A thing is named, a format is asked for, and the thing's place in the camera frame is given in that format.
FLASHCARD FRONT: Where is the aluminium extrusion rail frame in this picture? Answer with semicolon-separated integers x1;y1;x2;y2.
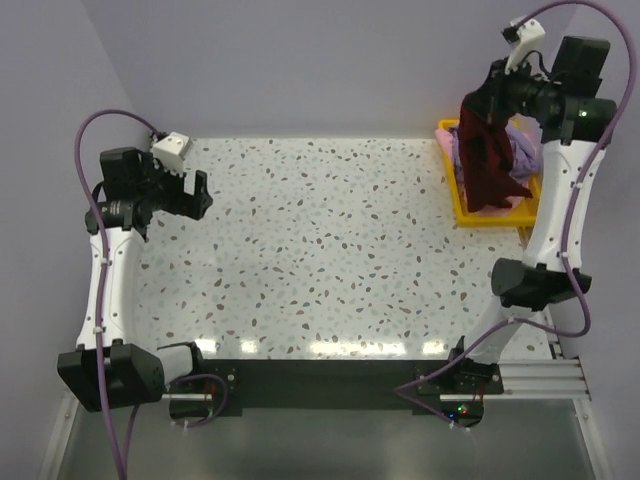
37;279;614;480

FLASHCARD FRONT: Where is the dark red t shirt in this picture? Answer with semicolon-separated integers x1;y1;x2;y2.
458;106;533;213

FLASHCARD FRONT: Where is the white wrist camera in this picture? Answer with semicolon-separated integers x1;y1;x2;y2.
502;17;546;75
151;132;192;176

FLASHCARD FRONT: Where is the yellow plastic bin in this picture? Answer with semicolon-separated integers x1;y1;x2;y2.
439;146;541;228

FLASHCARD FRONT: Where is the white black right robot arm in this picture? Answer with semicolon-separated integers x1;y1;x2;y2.
436;36;618;393

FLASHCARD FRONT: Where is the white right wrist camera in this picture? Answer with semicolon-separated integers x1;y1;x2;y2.
502;17;546;75

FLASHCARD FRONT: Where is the lavender t shirt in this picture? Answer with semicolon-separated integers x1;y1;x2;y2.
446;121;541;183

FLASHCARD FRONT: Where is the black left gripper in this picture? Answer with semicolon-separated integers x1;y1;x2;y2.
137;152;212;220

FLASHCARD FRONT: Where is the pink t shirt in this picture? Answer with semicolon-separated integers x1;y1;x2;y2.
435;125;521;217

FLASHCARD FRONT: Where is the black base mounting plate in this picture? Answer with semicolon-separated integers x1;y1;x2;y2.
165;359;504;422

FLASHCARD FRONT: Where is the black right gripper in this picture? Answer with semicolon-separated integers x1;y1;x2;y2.
464;54;558;125

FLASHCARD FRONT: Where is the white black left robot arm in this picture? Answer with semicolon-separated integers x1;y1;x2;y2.
57;140;213;412

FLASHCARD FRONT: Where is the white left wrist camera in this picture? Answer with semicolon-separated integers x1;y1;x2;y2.
151;132;192;176

